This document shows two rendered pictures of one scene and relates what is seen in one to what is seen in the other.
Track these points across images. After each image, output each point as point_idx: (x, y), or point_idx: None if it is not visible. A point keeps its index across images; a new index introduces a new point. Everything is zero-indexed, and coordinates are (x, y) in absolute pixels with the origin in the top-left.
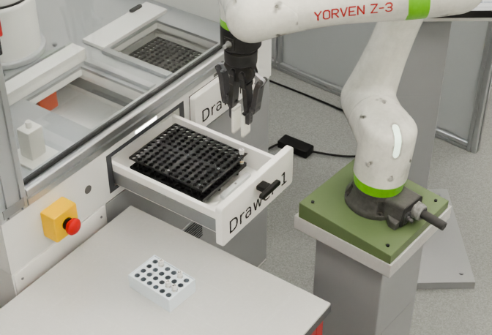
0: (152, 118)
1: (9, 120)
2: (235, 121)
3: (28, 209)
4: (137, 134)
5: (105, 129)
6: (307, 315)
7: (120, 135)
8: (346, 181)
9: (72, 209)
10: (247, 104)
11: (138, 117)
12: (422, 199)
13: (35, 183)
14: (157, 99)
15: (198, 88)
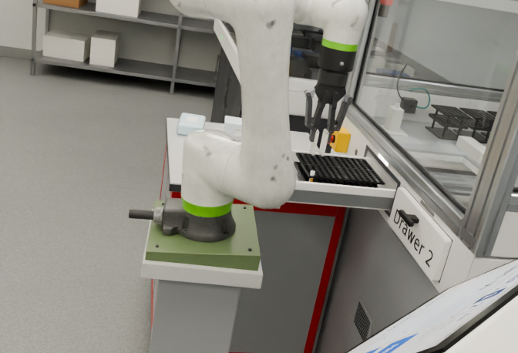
0: (386, 161)
1: (359, 50)
2: (321, 141)
3: (344, 117)
4: (378, 158)
5: (377, 129)
6: (176, 174)
7: (373, 140)
8: (242, 230)
9: (337, 134)
10: (313, 117)
11: (382, 144)
12: (169, 243)
13: (350, 105)
14: (391, 149)
15: (410, 191)
